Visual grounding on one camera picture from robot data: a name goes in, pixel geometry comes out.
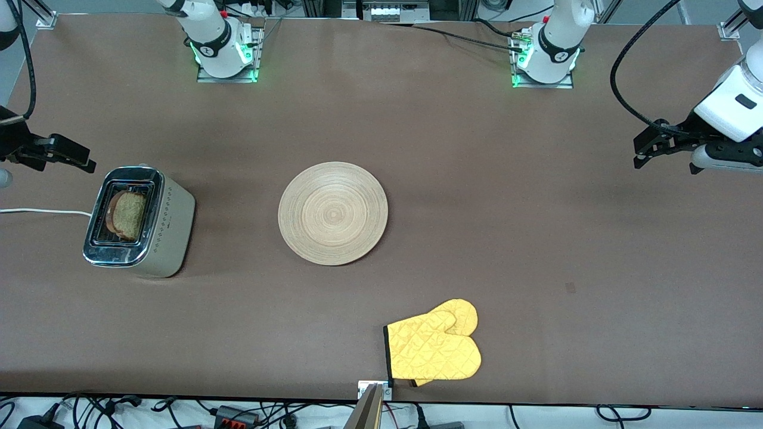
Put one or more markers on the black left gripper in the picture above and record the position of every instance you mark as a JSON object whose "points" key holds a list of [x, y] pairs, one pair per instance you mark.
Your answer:
{"points": [[681, 133]]}

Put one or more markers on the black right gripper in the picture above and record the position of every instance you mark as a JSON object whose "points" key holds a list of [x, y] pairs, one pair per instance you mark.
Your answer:
{"points": [[16, 143]]}

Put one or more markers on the slice of bread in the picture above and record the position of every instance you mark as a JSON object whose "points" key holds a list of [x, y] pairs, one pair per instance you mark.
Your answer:
{"points": [[128, 215]]}

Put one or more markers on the round wooden plate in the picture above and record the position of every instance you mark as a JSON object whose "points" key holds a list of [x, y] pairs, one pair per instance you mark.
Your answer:
{"points": [[332, 213]]}

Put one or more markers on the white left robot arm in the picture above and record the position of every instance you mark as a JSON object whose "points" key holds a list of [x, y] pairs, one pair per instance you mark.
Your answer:
{"points": [[730, 101]]}

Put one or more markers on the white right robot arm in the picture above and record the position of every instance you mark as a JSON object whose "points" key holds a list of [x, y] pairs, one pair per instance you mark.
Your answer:
{"points": [[211, 36]]}

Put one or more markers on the silver and beige toaster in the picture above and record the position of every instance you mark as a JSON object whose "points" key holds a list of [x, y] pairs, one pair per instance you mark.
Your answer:
{"points": [[170, 232]]}

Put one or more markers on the yellow quilted oven mitt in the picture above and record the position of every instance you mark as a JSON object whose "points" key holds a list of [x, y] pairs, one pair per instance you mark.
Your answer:
{"points": [[462, 311], [432, 351]]}

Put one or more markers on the black power adapter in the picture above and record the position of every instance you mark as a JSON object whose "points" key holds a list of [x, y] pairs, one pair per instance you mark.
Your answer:
{"points": [[39, 422]]}

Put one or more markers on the white power strip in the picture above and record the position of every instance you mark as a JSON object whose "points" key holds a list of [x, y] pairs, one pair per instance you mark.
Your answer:
{"points": [[393, 11]]}

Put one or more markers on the black adapter with orange plugs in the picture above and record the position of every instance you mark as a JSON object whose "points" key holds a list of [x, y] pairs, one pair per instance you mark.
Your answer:
{"points": [[235, 416]]}

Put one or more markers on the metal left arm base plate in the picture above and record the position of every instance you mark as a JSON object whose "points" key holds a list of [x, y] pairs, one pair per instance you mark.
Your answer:
{"points": [[566, 82]]}

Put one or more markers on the aluminium frame profile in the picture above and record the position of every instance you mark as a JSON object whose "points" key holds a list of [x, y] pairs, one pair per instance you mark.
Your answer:
{"points": [[736, 24], [42, 15]]}

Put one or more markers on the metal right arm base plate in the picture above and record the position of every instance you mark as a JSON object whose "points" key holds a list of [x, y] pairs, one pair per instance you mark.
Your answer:
{"points": [[257, 53]]}

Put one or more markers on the front camera mount bracket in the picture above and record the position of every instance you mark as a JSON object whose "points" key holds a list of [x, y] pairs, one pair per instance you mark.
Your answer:
{"points": [[369, 405]]}

